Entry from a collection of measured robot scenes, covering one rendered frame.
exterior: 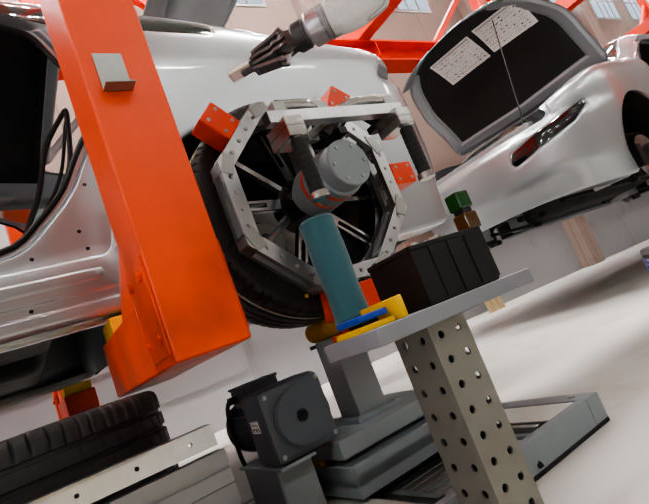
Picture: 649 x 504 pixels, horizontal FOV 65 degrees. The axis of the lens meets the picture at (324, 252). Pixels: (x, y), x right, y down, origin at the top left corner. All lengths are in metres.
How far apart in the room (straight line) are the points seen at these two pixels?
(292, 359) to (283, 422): 4.60
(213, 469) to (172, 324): 0.29
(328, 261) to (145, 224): 0.41
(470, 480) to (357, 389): 0.53
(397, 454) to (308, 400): 0.27
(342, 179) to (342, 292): 0.28
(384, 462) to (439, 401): 0.39
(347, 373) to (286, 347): 4.37
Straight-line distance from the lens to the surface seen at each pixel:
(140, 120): 1.17
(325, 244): 1.18
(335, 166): 1.26
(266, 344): 5.72
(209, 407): 5.42
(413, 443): 1.40
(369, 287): 1.35
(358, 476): 1.30
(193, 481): 1.09
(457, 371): 0.97
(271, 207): 1.43
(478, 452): 0.98
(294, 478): 1.30
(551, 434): 1.40
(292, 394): 1.24
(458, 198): 1.16
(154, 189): 1.10
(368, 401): 1.48
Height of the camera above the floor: 0.46
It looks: 9 degrees up
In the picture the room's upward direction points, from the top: 21 degrees counter-clockwise
